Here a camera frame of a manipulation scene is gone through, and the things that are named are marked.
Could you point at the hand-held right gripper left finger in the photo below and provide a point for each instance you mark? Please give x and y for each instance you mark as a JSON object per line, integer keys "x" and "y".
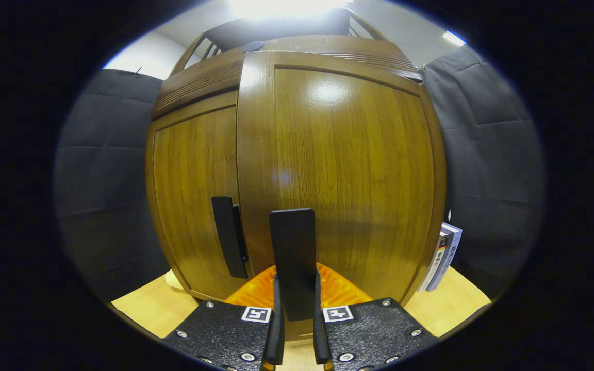
{"x": 225, "y": 330}

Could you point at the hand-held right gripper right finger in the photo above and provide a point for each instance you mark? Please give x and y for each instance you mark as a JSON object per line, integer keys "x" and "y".
{"x": 374, "y": 330}

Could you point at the wooden cabinet door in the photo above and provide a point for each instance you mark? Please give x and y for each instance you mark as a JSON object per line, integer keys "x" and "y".
{"x": 188, "y": 196}
{"x": 353, "y": 180}

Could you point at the wooden double-door shoe cabinet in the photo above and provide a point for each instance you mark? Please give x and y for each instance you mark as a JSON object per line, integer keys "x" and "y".
{"x": 199, "y": 85}

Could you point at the pale yellow soft object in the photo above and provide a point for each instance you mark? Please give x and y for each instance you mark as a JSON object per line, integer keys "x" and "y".
{"x": 174, "y": 281}

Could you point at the black and white book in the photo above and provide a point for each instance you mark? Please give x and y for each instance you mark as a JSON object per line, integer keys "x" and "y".
{"x": 437, "y": 257}

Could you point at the grey blue book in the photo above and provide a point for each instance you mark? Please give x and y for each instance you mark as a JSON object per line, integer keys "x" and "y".
{"x": 450, "y": 252}

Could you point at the black backdrop cloth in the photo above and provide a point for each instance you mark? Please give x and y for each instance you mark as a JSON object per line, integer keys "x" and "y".
{"x": 106, "y": 180}

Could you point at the black round knob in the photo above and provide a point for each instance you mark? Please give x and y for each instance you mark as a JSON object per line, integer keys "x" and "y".
{"x": 253, "y": 45}

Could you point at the small ceiling light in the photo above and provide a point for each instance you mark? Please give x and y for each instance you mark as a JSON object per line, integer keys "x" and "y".
{"x": 454, "y": 38}

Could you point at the large ceiling light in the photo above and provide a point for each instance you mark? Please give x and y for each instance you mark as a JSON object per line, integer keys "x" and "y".
{"x": 289, "y": 6}

